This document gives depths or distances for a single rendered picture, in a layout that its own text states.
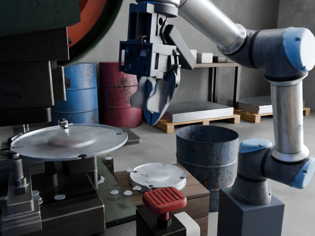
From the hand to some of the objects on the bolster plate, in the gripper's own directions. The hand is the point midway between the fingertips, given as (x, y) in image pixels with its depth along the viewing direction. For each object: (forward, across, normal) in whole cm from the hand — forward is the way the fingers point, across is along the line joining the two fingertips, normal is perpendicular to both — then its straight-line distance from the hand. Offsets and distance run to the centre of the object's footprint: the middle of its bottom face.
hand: (154, 118), depth 53 cm
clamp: (+20, -17, -17) cm, 32 cm away
